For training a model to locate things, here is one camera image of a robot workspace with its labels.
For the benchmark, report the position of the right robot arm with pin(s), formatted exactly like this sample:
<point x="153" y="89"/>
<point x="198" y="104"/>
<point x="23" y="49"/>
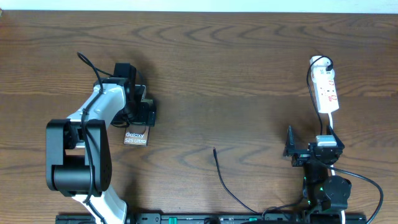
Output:
<point x="327" y="194"/>

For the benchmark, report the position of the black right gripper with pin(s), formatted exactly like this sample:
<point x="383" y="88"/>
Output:
<point x="300" y="156"/>

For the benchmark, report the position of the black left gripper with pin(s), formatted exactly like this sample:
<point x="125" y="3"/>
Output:
<point x="142" y="118"/>

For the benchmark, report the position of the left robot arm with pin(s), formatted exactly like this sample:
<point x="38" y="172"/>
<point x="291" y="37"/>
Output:
<point x="78" y="157"/>

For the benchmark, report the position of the white power strip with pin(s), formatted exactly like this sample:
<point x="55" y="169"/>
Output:
<point x="322" y="75"/>

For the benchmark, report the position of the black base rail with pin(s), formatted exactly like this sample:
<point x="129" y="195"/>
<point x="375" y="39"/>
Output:
<point x="156" y="218"/>

